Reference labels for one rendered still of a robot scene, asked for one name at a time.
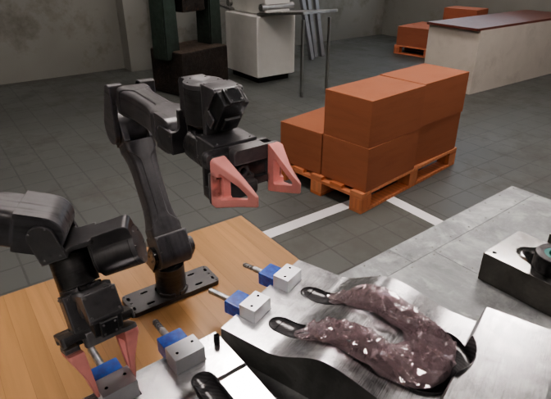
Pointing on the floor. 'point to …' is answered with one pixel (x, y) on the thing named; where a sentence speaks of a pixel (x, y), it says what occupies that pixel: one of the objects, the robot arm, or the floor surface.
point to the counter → (493, 47)
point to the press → (198, 61)
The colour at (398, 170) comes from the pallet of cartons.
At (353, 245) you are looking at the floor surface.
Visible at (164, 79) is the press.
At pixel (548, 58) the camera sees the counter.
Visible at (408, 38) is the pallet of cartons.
